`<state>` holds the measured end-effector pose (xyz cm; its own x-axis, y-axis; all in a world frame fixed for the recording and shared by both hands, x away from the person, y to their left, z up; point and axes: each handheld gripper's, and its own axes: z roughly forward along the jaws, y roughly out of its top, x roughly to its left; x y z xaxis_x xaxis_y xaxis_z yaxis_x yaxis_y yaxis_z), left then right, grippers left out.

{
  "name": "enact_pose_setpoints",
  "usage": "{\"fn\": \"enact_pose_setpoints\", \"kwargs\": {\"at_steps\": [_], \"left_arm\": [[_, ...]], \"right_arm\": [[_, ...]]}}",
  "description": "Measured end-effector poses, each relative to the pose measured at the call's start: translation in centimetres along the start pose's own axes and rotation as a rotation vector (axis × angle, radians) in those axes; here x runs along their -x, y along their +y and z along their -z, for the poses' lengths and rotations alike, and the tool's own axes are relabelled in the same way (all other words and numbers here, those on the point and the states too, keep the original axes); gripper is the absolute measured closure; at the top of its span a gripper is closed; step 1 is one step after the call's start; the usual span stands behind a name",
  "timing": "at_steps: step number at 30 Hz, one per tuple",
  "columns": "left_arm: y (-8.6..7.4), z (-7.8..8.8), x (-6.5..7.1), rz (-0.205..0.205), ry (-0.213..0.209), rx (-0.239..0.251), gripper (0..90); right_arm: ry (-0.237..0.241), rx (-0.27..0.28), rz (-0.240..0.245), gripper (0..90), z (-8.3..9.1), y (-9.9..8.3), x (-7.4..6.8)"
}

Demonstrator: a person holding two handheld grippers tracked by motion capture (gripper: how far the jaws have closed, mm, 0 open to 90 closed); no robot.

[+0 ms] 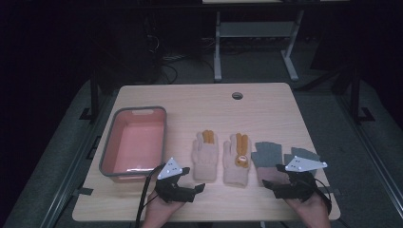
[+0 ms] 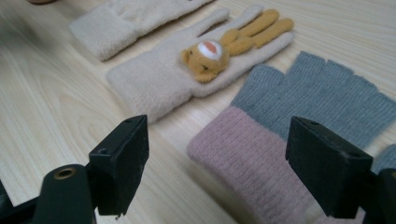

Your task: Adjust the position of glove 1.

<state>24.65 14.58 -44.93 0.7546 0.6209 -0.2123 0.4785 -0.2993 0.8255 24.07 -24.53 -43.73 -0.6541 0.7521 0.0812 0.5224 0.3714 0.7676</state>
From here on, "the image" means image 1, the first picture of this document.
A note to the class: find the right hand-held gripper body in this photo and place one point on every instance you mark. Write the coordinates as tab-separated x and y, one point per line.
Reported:
297	188

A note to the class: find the beige glove with orange fingers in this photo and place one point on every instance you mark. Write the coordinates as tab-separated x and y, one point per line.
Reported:
205	158

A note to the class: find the beige glove with bear patch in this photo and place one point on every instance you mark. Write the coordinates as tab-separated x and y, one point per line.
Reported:
233	172

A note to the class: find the grey tape strip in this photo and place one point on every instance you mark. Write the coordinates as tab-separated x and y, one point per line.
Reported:
333	191
84	191

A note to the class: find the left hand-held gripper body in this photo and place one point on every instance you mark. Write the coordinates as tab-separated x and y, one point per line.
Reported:
174	190

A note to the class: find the person's right hand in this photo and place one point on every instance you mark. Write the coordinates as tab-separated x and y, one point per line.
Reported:
312	215

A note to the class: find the white metal desk frame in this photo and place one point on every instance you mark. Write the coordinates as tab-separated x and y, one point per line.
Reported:
253	29

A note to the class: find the person's left hand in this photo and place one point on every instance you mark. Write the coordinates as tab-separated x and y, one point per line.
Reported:
160	213

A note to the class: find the pink basin with grey rim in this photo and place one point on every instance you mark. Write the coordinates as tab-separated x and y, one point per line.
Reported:
139	142

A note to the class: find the silver metal rail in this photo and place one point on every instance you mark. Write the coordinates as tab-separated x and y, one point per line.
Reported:
68	177
377	164

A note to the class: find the black metal stand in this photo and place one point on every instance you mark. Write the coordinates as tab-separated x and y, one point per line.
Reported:
355	95
94	95

